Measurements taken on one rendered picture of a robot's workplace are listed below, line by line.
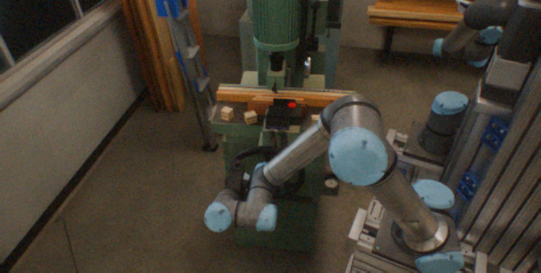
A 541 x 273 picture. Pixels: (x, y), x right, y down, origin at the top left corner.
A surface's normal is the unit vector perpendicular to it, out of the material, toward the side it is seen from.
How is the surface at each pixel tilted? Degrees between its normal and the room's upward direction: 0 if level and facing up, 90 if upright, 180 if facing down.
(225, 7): 90
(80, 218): 0
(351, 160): 84
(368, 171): 84
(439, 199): 8
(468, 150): 90
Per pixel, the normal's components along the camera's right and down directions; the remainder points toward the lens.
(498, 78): -0.45, 0.57
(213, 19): -0.21, 0.63
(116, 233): -0.01, -0.77
